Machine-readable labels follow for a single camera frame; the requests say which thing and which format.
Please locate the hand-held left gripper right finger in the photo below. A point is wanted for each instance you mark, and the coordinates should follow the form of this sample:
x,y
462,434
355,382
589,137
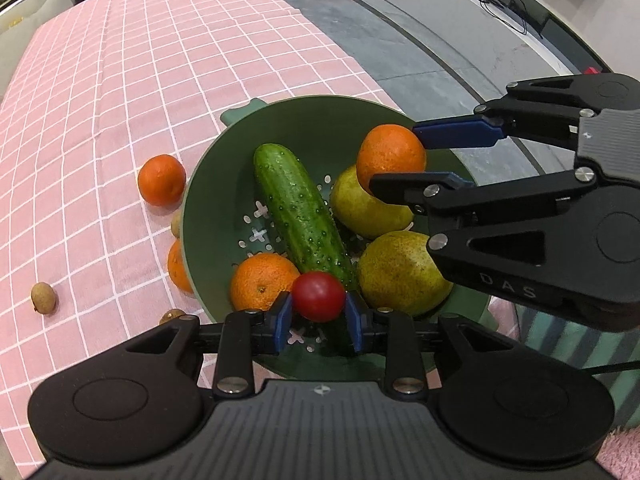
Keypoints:
x,y
356,325

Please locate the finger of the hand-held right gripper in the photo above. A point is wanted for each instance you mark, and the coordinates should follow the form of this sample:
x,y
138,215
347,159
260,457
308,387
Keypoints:
x,y
460,131
450,180

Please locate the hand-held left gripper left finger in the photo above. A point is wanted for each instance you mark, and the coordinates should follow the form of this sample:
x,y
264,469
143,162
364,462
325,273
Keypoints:
x,y
282,322

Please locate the red cherry tomato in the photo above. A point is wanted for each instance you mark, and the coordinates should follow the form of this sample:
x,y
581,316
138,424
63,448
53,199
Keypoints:
x,y
319,296

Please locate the orange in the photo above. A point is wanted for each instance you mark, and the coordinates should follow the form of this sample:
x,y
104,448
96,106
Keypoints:
x,y
161,180
260,280
176,265
390,155

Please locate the yellow-green pear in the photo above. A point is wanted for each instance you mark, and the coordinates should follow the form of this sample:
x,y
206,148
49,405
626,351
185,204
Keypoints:
x,y
395,275
360,210

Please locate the brown longan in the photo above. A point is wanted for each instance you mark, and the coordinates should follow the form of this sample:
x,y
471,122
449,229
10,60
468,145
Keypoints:
x,y
175,222
44,297
172,316

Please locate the green cucumber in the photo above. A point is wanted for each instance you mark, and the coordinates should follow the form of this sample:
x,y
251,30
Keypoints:
x,y
295,205

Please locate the green colander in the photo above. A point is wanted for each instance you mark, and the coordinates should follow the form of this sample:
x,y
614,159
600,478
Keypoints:
x,y
225,185

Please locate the white television cabinet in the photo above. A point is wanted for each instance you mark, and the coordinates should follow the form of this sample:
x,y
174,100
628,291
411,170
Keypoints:
x,y
565,35

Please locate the teal striped cloth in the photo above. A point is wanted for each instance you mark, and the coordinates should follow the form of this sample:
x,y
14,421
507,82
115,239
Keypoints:
x,y
565,350

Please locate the pink checkered tablecloth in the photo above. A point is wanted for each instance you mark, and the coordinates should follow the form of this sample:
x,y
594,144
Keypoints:
x,y
150,60

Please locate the pink fluffy cloth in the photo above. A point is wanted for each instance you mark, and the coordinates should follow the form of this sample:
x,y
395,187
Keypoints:
x,y
620,455

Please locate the beige sofa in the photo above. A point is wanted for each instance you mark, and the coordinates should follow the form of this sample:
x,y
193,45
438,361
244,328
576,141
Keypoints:
x,y
30,15

